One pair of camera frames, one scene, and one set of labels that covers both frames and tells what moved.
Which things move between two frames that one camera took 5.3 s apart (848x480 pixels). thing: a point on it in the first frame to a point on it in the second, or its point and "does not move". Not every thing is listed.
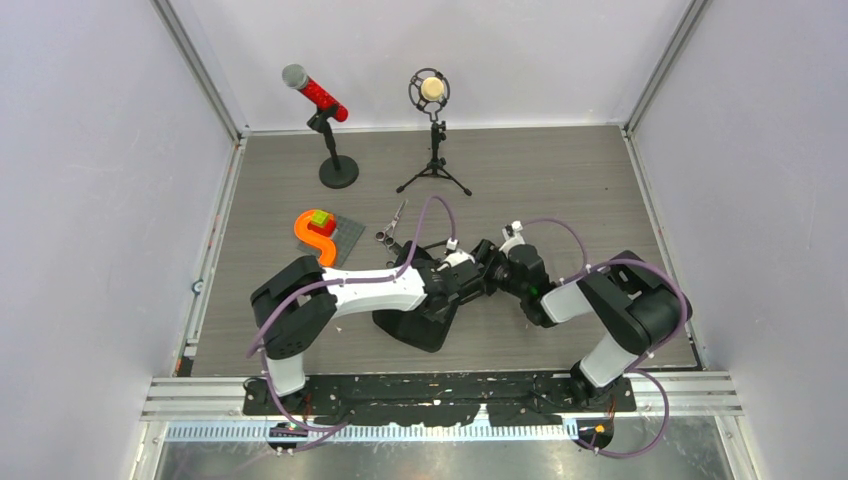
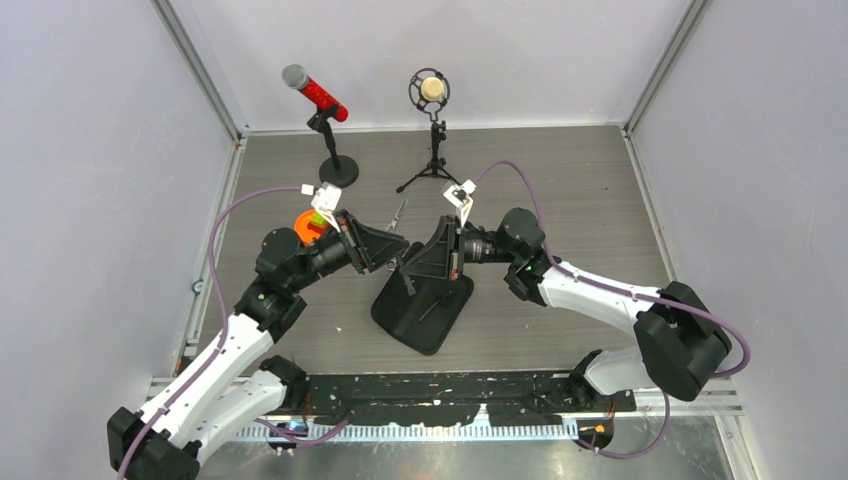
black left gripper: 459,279 to 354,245
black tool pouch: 424,326 does not move
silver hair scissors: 387,233 does not move
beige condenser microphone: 429,90 does not move
